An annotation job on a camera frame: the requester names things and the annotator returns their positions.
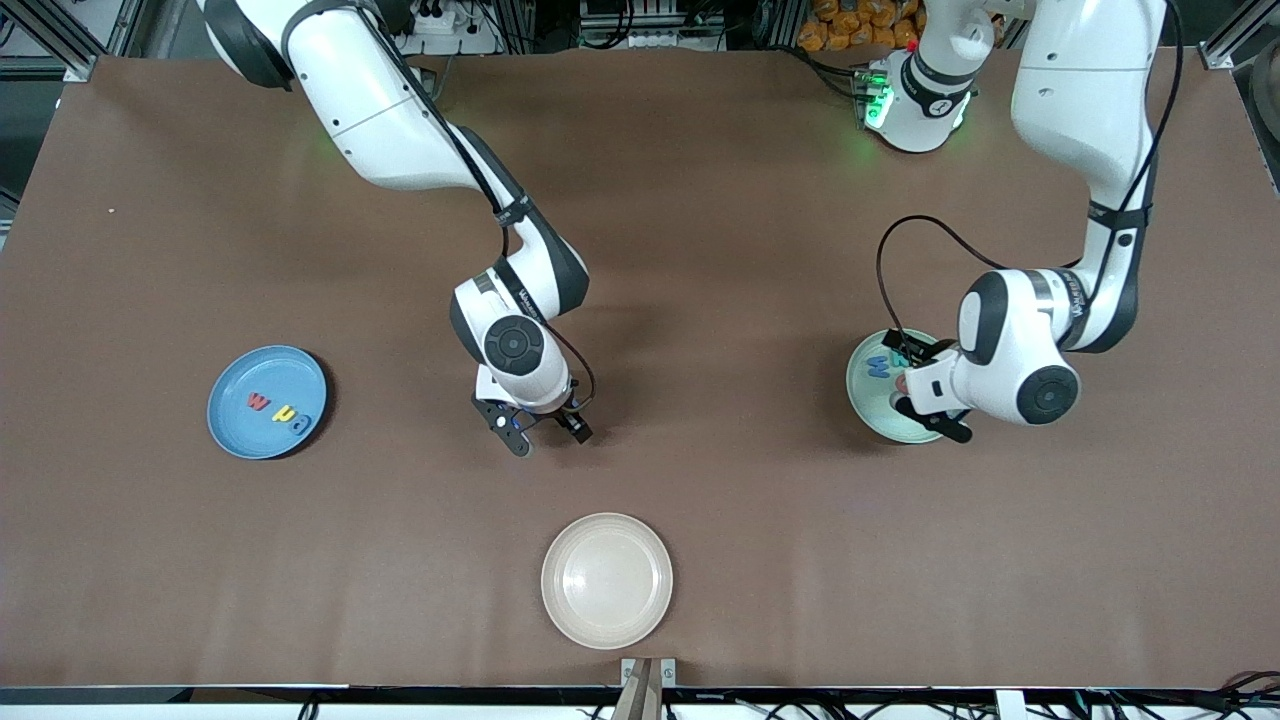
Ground blue plate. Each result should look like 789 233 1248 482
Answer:
207 345 329 461

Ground green plate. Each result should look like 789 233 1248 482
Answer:
845 328 963 445

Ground metal table edge bracket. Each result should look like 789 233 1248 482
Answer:
620 657 678 689

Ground white power strip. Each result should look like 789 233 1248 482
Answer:
400 0 501 56

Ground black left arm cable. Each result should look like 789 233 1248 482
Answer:
876 0 1186 346

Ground aluminium frame profile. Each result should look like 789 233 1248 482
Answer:
0 0 131 83
1200 0 1280 71

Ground white table edge rail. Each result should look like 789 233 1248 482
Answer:
0 686 1280 720

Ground brown table cover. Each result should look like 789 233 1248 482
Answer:
0 50 1280 691

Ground camera mount pole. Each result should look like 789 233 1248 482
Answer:
612 660 664 720

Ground orange packets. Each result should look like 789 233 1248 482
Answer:
800 0 926 53

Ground beige plate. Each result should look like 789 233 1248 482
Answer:
541 513 674 650

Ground black equipment rack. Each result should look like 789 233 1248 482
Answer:
578 0 729 51

